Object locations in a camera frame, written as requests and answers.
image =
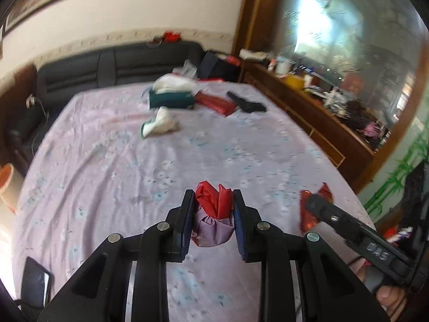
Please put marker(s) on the black smartphone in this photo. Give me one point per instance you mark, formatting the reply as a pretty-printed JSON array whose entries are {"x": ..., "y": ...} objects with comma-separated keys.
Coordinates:
[{"x": 36, "y": 285}]

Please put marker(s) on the right hand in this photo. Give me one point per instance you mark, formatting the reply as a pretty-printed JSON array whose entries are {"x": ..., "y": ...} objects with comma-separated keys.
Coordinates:
[{"x": 391, "y": 298}]

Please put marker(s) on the black leather sofa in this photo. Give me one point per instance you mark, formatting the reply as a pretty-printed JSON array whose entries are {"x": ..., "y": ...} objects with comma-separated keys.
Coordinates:
[{"x": 56, "y": 83}]

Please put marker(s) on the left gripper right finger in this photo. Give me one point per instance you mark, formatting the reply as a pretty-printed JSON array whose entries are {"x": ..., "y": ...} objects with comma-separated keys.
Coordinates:
[{"x": 300, "y": 275}]

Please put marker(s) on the white charger with cable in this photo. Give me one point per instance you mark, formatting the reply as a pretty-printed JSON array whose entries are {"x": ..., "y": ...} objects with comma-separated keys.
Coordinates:
[{"x": 32, "y": 101}]

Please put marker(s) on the red flat package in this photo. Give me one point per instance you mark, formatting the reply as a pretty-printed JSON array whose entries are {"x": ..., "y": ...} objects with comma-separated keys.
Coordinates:
[{"x": 221, "y": 106}]

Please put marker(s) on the dark shopping bag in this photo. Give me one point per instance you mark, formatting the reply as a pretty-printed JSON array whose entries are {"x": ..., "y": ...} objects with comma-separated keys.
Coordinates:
[{"x": 219, "y": 65}]

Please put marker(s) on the white plastic bag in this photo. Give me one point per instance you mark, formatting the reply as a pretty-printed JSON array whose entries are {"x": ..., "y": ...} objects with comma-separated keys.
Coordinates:
[{"x": 188, "y": 70}]

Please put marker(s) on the green tissue box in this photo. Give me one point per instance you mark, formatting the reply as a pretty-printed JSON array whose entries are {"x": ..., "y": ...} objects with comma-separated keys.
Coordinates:
[{"x": 172, "y": 91}]

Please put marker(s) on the red purple wrapper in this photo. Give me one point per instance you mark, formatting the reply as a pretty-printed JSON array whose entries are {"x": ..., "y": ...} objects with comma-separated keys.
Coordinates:
[{"x": 213, "y": 222}]

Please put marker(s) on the white crumpled paper cup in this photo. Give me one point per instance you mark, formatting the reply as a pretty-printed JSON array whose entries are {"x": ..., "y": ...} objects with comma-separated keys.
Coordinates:
[{"x": 162, "y": 123}]

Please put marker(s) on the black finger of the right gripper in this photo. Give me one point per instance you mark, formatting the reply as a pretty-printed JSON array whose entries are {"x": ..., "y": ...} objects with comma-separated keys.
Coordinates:
[{"x": 366, "y": 242}]

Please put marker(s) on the wooden cabinet counter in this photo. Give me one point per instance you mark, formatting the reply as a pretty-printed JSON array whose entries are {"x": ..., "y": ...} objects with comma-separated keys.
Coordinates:
[{"x": 344, "y": 148}]

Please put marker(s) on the lilac floral bedsheet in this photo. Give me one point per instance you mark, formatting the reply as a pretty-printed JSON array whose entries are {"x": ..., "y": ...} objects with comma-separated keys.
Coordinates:
[{"x": 95, "y": 175}]

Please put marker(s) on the black toy pistol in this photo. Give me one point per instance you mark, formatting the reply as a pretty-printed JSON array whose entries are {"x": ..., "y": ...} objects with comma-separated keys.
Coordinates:
[{"x": 245, "y": 105}]

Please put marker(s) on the dark red snack packet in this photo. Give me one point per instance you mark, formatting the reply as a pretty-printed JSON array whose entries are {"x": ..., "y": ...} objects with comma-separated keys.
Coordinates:
[{"x": 308, "y": 220}]

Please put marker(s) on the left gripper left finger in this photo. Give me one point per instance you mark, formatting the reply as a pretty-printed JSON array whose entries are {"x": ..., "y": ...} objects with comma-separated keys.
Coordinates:
[{"x": 127, "y": 275}]

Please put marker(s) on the red knot ornament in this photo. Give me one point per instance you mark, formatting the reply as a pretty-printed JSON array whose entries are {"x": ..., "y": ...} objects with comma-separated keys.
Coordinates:
[{"x": 166, "y": 37}]

